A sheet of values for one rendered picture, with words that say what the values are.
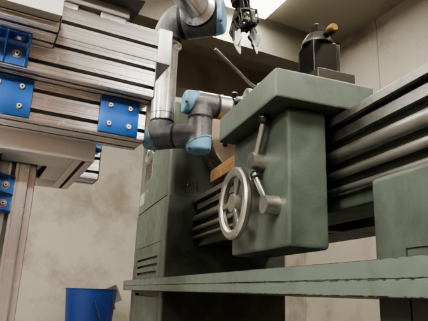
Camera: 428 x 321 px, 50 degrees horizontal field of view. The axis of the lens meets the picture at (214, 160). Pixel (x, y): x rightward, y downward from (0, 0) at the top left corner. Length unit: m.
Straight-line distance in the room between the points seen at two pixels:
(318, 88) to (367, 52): 4.12
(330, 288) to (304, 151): 0.32
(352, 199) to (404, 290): 0.38
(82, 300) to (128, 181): 1.34
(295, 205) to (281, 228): 0.05
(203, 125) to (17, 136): 0.53
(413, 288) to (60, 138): 0.83
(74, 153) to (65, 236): 3.46
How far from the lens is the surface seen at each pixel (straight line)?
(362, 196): 0.87
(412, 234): 0.62
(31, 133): 1.11
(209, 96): 1.41
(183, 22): 1.52
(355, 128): 0.88
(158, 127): 1.41
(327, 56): 1.18
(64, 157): 1.11
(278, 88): 0.86
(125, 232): 4.68
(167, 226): 1.69
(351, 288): 0.61
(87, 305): 4.01
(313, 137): 0.90
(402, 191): 0.63
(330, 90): 0.92
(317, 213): 0.86
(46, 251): 4.52
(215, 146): 1.64
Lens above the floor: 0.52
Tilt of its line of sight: 16 degrees up
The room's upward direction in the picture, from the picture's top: 2 degrees clockwise
